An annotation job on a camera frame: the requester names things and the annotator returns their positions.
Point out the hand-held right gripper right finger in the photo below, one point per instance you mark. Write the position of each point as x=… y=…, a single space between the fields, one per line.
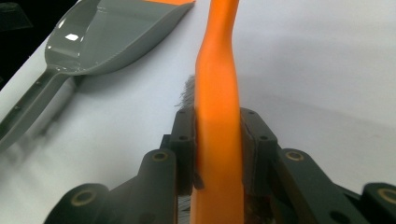
x=258 y=155

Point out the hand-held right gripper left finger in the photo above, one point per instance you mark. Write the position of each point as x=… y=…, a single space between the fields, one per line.
x=183 y=146

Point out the orange brush with grey bristles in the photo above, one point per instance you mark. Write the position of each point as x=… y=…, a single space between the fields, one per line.
x=218 y=109

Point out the grey dustpan with orange edge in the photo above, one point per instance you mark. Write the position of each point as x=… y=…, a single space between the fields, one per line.
x=118 y=40

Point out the dark blurred object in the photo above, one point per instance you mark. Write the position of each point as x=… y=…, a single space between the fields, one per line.
x=12 y=17

